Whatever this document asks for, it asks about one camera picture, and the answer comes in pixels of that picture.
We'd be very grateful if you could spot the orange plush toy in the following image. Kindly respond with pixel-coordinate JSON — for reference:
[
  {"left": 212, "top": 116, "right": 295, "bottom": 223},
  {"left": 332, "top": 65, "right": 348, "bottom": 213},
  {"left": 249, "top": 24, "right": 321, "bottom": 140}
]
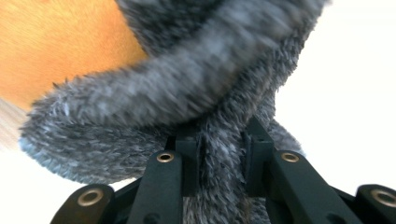
[{"left": 0, "top": 0, "right": 149, "bottom": 111}]

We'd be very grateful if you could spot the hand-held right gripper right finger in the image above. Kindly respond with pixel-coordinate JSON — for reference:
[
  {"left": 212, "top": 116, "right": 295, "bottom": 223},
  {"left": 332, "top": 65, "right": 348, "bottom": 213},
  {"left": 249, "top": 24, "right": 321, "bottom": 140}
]
[{"left": 241, "top": 116, "right": 363, "bottom": 224}]

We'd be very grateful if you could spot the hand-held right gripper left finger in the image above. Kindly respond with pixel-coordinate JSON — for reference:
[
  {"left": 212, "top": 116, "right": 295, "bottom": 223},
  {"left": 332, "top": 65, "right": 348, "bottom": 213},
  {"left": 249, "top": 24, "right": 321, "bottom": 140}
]
[{"left": 125, "top": 124, "right": 204, "bottom": 224}]

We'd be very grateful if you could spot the grey fluffy cloth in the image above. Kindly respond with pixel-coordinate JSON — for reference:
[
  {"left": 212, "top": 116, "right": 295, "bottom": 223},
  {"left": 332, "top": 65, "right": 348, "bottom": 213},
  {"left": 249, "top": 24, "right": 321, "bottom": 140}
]
[{"left": 18, "top": 0, "right": 331, "bottom": 224}]

